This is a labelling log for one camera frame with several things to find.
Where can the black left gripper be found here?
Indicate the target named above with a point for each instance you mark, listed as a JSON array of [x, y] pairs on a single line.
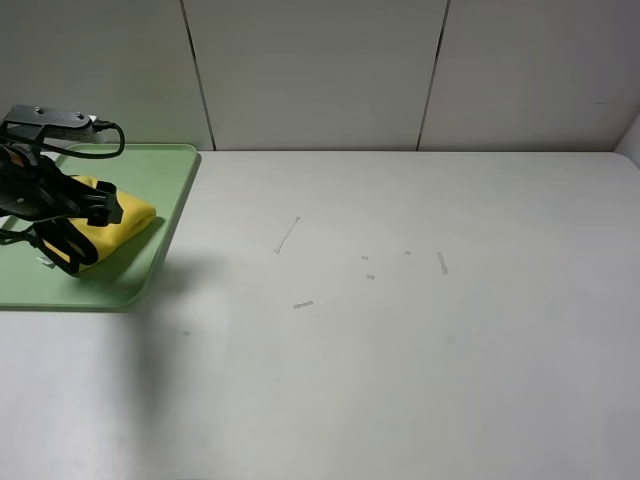
[[33, 188]]

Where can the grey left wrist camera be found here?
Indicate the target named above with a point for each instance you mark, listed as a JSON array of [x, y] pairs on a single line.
[[40, 123]]

